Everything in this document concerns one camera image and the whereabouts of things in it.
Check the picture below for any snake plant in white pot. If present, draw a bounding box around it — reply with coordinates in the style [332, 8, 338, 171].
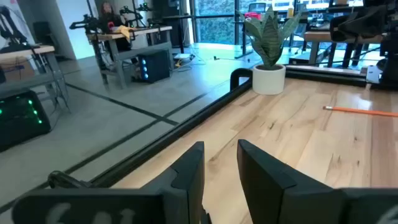
[238, 6, 304, 96]

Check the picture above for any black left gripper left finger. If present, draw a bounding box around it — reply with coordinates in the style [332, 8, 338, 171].
[141, 141, 212, 224]

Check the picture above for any yellow cloth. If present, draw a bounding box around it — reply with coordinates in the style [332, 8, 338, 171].
[112, 25, 137, 42]

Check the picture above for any black equipment case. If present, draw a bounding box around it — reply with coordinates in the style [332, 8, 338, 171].
[329, 4, 389, 43]

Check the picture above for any cardboard box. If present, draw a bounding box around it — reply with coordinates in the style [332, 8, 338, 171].
[0, 57, 35, 82]

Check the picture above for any computer tower with blue lights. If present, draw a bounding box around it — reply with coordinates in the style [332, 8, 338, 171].
[137, 49, 171, 84]

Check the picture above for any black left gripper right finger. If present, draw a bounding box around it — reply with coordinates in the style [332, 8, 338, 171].
[238, 139, 340, 224]

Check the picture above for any orange pencil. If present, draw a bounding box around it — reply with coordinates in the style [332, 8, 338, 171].
[322, 105, 398, 118]

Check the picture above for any computer tower with green lights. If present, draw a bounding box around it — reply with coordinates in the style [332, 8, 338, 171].
[0, 89, 52, 152]

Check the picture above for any person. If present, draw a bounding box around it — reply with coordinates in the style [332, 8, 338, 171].
[98, 1, 133, 52]

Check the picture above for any wooden desk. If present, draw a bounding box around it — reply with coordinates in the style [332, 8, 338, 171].
[0, 45, 72, 113]
[303, 30, 386, 68]
[86, 25, 175, 90]

